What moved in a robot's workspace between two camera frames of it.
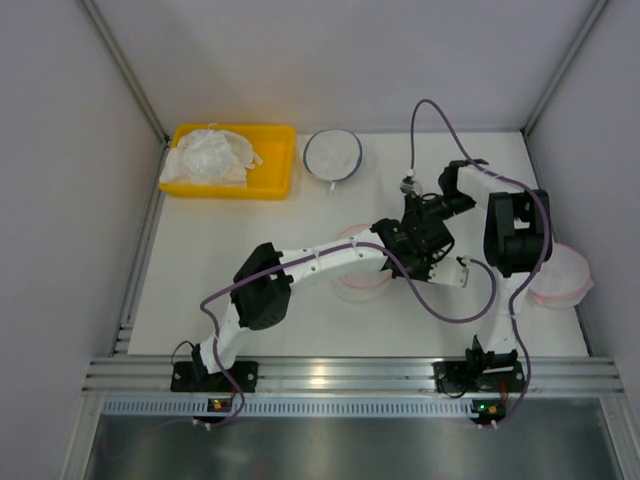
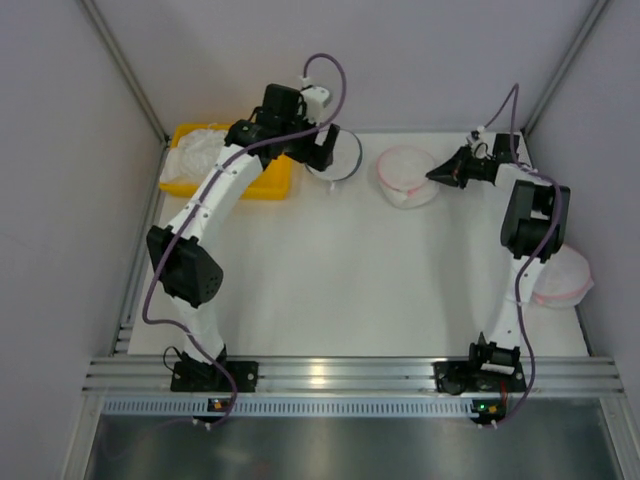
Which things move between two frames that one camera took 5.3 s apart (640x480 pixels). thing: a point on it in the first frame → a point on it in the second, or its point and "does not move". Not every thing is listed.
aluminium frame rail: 108,375 does not move
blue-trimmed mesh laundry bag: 333,154 does not move
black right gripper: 417,212 → 463,168
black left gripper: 420,265 → 320,151
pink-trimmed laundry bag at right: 564,280 does not move
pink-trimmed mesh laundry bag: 367,282 → 402,172
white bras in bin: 215,157 does not move
